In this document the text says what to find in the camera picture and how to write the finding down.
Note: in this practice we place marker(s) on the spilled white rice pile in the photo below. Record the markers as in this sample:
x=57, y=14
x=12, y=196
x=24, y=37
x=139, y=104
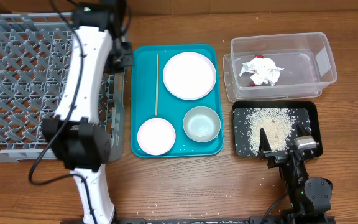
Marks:
x=279, y=125

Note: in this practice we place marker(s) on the wooden chopstick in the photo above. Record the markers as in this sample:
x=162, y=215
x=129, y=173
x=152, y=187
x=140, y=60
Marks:
x=157, y=86

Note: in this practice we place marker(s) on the clear plastic bin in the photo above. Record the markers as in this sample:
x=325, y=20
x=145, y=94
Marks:
x=307, y=60

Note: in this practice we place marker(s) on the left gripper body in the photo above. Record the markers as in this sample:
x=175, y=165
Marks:
x=122, y=56

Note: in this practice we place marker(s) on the white napkin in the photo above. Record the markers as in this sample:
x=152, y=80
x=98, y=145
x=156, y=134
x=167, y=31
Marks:
x=263, y=71

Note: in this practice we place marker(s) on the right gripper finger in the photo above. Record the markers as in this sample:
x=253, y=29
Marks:
x=264, y=146
x=302, y=130

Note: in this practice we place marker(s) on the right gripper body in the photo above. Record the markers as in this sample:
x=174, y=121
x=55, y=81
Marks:
x=282, y=156

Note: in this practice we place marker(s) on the grey dishwasher rack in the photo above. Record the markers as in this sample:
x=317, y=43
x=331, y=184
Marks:
x=35, y=55

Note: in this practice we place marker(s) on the red snack wrapper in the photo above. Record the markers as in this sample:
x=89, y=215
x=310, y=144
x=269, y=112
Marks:
x=256, y=56

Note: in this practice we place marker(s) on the teal serving tray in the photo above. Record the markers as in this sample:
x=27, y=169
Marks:
x=171, y=108

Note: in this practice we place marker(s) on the pink shallow bowl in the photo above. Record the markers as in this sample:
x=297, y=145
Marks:
x=156, y=136

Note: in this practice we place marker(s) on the black rectangular tray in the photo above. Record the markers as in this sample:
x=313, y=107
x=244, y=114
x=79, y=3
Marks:
x=309, y=106

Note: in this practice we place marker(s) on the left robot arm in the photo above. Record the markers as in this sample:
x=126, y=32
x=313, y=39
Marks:
x=74, y=133

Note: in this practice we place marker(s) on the grey bowl with rice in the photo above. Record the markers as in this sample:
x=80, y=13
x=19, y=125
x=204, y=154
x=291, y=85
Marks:
x=201, y=124

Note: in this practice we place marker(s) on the white round plate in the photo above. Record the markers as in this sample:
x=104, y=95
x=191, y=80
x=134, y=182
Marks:
x=189, y=76

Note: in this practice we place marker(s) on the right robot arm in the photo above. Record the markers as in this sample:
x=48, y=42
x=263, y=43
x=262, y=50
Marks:
x=309, y=196

